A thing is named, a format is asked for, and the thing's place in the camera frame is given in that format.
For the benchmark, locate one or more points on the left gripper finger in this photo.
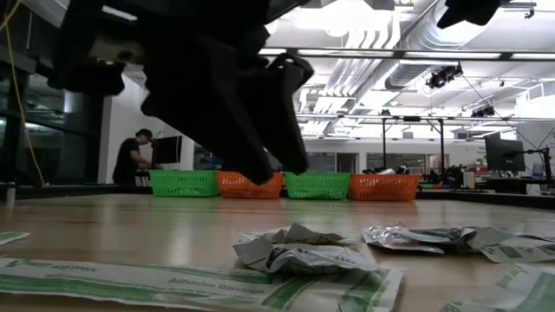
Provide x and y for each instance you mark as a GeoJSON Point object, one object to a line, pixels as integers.
{"type": "Point", "coordinates": [282, 121]}
{"type": "Point", "coordinates": [217, 138]}

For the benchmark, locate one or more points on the green striped adhesive bandage packet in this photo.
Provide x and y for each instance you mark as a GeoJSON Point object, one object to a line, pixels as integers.
{"type": "Point", "coordinates": [516, 252]}
{"type": "Point", "coordinates": [386, 171]}
{"type": "Point", "coordinates": [130, 284]}
{"type": "Point", "coordinates": [368, 288]}
{"type": "Point", "coordinates": [524, 290]}
{"type": "Point", "coordinates": [11, 237]}

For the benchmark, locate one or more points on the black computer monitor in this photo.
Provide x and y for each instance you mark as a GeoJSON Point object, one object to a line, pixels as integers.
{"type": "Point", "coordinates": [504, 154]}
{"type": "Point", "coordinates": [167, 149]}

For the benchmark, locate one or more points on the orange-red plastic basket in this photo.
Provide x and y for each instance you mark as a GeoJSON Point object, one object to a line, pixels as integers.
{"type": "Point", "coordinates": [383, 187]}
{"type": "Point", "coordinates": [234, 190]}

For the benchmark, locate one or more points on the green plastic basket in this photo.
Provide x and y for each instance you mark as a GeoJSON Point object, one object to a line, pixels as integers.
{"type": "Point", "coordinates": [317, 185]}
{"type": "Point", "coordinates": [184, 184]}

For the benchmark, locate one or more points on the long ceiling light strip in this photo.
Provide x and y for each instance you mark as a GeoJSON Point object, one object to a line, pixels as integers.
{"type": "Point", "coordinates": [433, 54]}

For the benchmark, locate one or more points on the black ceiling spotlight cluster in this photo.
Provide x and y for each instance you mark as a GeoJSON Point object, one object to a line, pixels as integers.
{"type": "Point", "coordinates": [443, 77]}
{"type": "Point", "coordinates": [483, 111]}

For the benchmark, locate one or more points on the person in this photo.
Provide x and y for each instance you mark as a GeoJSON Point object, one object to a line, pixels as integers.
{"type": "Point", "coordinates": [128, 160]}

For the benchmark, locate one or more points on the white packet dark print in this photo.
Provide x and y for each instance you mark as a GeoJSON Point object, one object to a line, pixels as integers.
{"type": "Point", "coordinates": [303, 234]}
{"type": "Point", "coordinates": [494, 236]}
{"type": "Point", "coordinates": [303, 258]}

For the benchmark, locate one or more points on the pile of bandage packets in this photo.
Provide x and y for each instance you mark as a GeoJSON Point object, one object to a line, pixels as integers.
{"type": "Point", "coordinates": [390, 239]}

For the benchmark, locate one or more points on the metal bottle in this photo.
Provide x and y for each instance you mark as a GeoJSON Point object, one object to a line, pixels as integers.
{"type": "Point", "coordinates": [10, 195]}

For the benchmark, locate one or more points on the silver ceiling duct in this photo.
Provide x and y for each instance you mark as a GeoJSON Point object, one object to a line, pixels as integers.
{"type": "Point", "coordinates": [416, 65]}

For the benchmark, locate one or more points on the black background frame rig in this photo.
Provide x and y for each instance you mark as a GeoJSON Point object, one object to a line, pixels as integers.
{"type": "Point", "coordinates": [412, 118]}

